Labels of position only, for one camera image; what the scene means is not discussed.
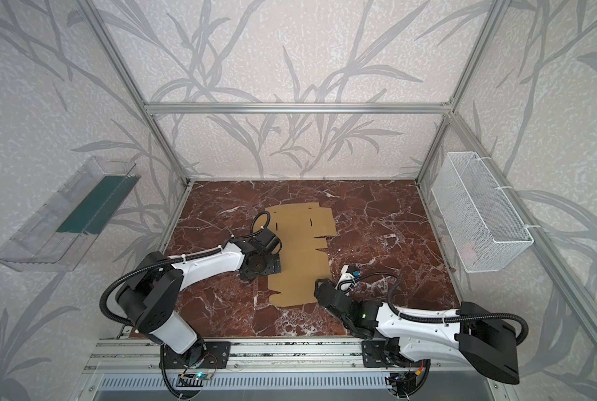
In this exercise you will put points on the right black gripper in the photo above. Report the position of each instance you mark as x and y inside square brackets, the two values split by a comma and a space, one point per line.
[326, 294]

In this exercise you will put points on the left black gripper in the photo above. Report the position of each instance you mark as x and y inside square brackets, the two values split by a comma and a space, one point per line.
[257, 267]

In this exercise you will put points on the brown cardboard box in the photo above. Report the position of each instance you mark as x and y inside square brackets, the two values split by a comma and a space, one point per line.
[303, 229]

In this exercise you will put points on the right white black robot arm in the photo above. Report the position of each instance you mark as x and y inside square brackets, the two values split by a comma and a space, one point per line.
[402, 337]

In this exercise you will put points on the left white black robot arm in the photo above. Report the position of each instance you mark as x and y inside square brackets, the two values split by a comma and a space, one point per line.
[146, 297]

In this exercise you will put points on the black connector box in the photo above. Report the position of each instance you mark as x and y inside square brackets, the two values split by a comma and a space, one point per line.
[402, 385]

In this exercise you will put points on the green circuit board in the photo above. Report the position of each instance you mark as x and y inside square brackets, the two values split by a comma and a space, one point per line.
[193, 380]

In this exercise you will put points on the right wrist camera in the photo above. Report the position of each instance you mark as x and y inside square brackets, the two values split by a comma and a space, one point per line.
[348, 277]

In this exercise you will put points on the aluminium frame enclosure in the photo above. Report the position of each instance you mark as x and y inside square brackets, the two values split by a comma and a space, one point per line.
[583, 307]

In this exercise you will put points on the white wire mesh basket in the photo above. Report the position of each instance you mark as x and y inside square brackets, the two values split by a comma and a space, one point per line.
[484, 227]

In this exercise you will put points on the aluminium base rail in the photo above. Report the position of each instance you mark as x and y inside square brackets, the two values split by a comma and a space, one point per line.
[247, 355]

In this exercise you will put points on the clear plastic wall bin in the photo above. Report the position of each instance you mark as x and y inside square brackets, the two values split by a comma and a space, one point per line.
[58, 235]

